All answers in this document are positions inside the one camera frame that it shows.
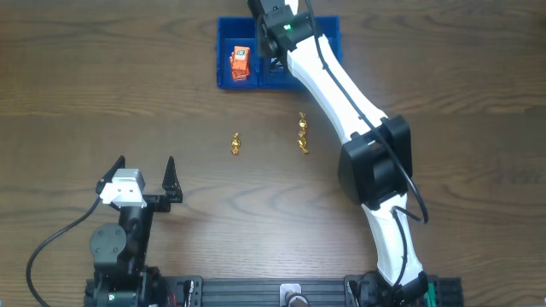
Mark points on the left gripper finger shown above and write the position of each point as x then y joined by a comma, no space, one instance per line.
112,167
172,187

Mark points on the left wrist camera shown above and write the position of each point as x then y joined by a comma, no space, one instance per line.
123,187

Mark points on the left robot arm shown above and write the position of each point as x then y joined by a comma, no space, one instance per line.
106,245

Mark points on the mounting rail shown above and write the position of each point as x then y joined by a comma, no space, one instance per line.
247,291

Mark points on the gold candy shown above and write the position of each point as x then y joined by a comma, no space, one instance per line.
302,143
235,144
303,123

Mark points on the blue tray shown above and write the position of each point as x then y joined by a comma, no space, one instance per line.
230,30

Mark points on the orange candy box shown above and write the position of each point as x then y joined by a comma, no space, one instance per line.
241,57
239,76

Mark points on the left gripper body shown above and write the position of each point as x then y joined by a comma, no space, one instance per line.
157,203

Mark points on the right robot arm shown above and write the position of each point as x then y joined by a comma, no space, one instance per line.
332,85

